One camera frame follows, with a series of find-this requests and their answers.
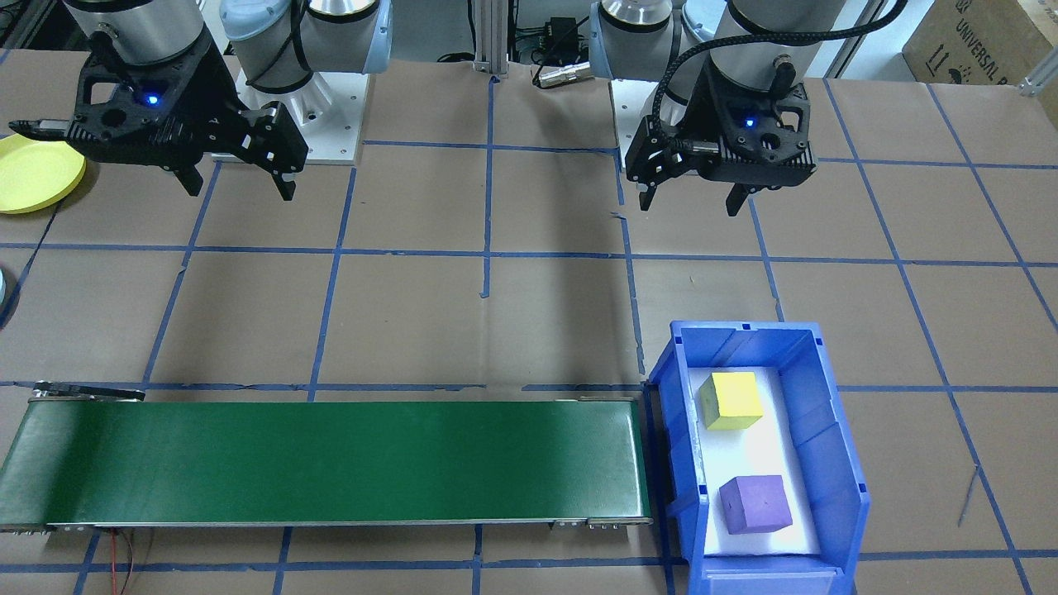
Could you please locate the yellow foam block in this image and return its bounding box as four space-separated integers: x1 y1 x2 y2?
698 372 764 432

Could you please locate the purple foam block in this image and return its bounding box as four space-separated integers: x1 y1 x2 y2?
718 474 793 536

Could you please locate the yellow plastic plate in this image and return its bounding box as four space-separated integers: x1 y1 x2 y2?
0 132 87 215

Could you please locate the silver cylindrical connector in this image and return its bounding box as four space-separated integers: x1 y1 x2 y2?
533 63 593 88

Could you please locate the small black electrical box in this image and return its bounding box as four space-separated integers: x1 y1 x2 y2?
541 15 581 57

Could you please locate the brown cardboard box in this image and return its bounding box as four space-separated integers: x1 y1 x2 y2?
901 0 1058 88

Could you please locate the blue plastic storage bin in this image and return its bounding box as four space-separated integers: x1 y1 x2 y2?
647 321 871 595

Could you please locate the green conveyor belt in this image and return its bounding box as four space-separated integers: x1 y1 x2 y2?
0 382 654 534

